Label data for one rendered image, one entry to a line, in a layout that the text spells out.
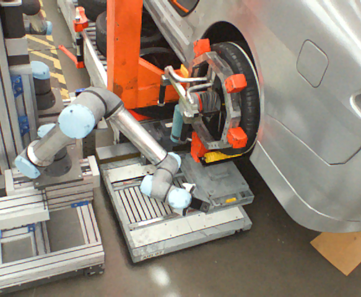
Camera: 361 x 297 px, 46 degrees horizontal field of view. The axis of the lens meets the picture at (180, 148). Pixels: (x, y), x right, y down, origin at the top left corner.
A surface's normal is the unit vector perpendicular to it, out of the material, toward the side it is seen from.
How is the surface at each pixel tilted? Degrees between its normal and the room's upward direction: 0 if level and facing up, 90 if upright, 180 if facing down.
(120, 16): 90
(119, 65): 90
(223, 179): 0
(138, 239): 0
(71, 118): 84
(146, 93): 90
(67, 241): 0
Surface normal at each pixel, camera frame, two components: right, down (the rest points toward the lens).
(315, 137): -0.92, 0.18
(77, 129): -0.27, 0.56
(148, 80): 0.38, 0.67
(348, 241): 0.11, -0.70
